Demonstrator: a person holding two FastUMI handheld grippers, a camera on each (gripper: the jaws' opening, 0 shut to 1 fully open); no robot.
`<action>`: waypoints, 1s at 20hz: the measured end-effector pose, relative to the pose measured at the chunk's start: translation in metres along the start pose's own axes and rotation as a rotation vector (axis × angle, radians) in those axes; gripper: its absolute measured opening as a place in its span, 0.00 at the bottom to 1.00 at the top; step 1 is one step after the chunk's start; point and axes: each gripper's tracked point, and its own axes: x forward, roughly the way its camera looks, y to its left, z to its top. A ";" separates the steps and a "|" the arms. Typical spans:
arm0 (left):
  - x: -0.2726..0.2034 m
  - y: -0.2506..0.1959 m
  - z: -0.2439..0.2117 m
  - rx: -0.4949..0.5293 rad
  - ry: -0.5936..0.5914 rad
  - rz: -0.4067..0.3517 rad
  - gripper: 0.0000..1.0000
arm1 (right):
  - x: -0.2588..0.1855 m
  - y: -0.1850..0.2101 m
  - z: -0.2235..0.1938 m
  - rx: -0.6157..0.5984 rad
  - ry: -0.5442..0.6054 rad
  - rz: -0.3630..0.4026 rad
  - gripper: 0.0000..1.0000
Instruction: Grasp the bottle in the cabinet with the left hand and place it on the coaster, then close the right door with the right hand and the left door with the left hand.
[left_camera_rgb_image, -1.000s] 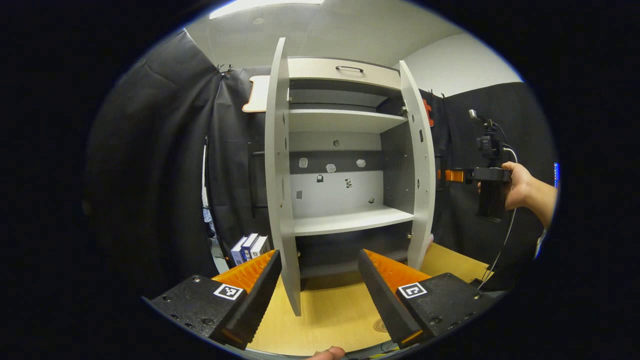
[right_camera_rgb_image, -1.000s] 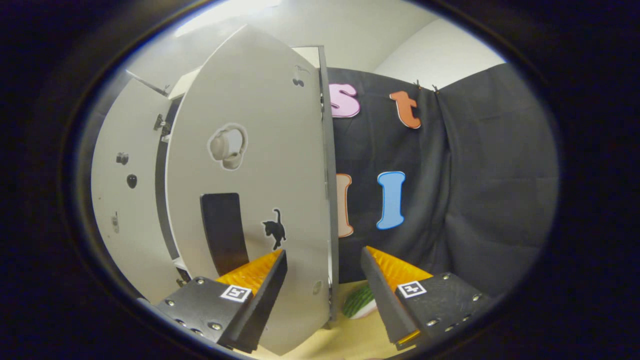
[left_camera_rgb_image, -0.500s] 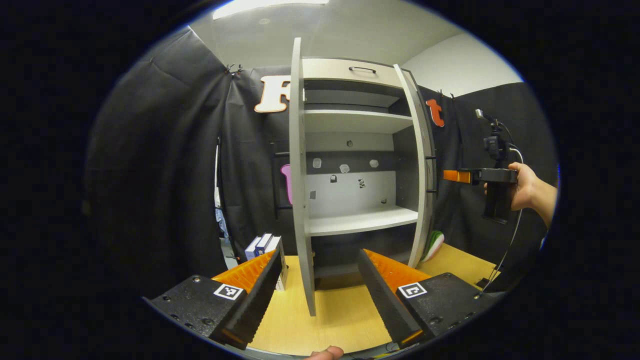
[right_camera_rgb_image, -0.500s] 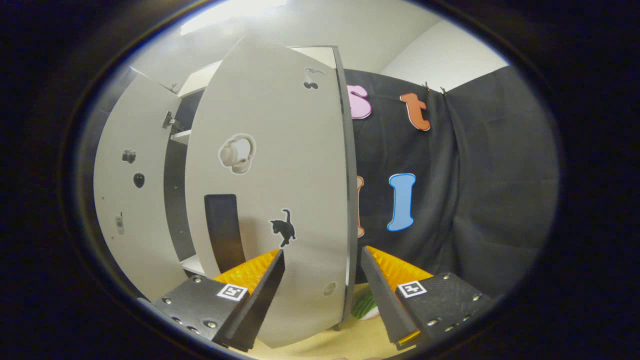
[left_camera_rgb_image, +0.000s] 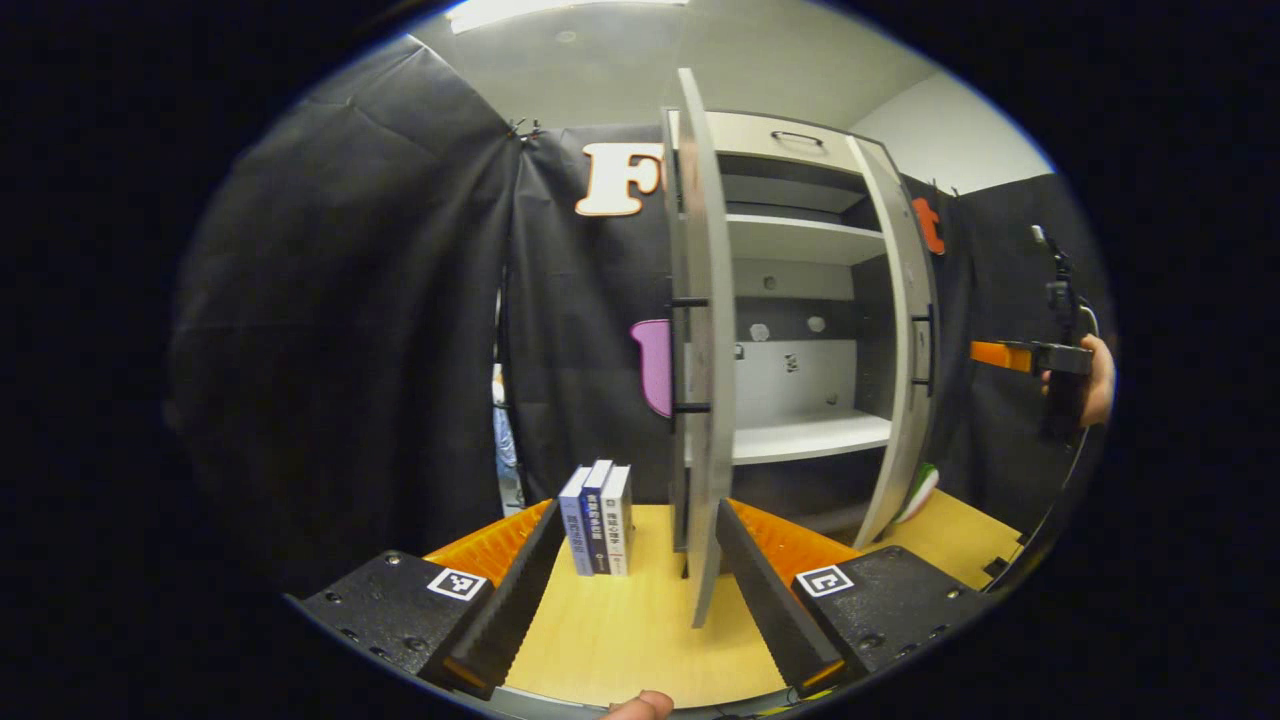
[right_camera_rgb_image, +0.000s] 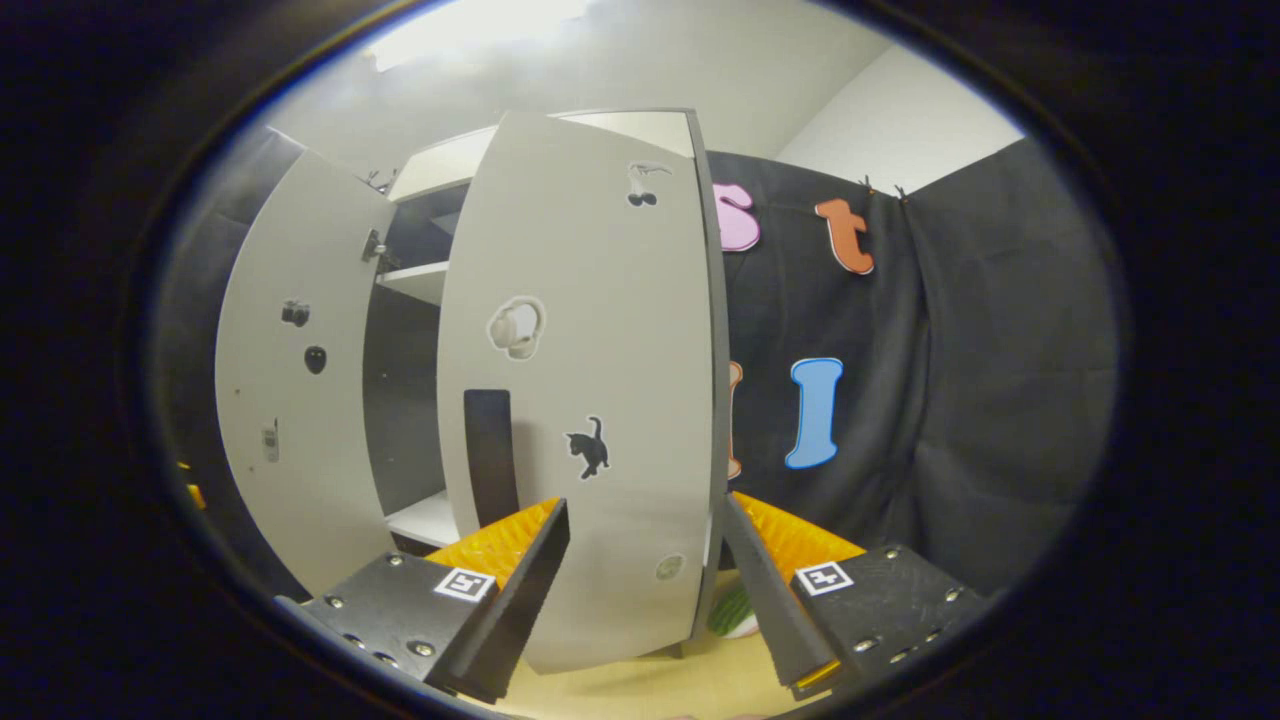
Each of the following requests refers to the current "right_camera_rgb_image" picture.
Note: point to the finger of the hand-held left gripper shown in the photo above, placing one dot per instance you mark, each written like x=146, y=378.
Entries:
x=193, y=490

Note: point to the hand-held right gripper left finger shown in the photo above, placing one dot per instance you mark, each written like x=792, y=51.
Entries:
x=525, y=600

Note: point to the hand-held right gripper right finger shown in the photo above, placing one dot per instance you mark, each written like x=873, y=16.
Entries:
x=765, y=600

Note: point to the white cabinet door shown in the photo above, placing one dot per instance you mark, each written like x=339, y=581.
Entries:
x=290, y=480
x=620, y=350

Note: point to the white cabinet base shelf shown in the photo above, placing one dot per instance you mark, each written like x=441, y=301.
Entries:
x=430, y=520

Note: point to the metal door hinge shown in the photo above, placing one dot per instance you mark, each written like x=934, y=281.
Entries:
x=375, y=246

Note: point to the green white striped object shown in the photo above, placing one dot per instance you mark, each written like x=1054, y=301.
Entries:
x=730, y=610

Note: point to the black backdrop cloth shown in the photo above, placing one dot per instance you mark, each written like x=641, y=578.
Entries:
x=1000, y=350

